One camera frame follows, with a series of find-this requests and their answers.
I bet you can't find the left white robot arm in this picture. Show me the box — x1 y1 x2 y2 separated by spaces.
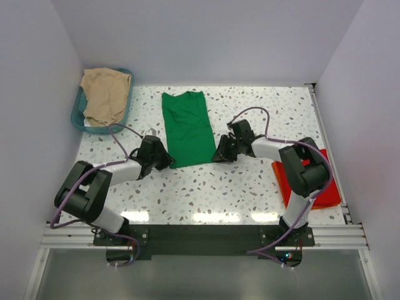
51 135 175 245

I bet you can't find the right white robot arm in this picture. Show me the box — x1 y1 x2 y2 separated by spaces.
212 119 333 246

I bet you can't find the beige t shirt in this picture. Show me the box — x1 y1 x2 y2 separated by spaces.
80 67 132 128

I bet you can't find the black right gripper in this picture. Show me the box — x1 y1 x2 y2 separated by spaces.
211 134 243 163

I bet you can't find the folded red t shirt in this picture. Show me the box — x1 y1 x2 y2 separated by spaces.
276 148 342 207

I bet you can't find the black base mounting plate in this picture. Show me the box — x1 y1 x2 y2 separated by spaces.
93 225 316 266

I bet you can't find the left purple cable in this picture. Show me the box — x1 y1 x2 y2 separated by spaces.
49 122 148 268

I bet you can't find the green t shirt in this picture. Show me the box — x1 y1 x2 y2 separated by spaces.
162 91 216 169

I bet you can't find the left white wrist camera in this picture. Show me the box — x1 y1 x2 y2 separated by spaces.
144 128 157 139

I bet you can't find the teal plastic basket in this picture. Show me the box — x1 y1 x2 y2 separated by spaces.
70 67 134 134

